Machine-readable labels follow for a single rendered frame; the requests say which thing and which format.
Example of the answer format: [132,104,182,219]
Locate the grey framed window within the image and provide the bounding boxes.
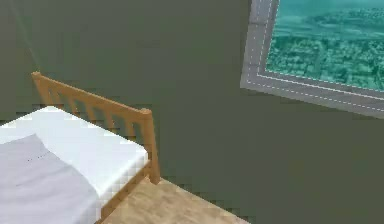
[239,0,384,120]

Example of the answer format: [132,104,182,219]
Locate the grey blanket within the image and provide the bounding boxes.
[0,133,102,224]

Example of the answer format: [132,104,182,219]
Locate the wooden bed with white mattress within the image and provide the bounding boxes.
[0,71,162,224]

